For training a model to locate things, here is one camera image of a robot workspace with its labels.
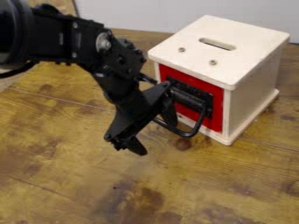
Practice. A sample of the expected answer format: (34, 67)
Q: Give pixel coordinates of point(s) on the red drawer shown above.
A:
(214, 121)

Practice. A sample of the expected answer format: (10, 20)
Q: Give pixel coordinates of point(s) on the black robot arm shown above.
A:
(40, 34)

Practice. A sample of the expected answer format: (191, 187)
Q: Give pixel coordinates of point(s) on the black metal drawer handle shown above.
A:
(193, 105)

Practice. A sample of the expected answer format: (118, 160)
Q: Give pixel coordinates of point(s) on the white wooden box cabinet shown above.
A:
(229, 59)

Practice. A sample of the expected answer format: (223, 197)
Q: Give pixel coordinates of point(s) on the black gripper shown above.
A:
(135, 94)

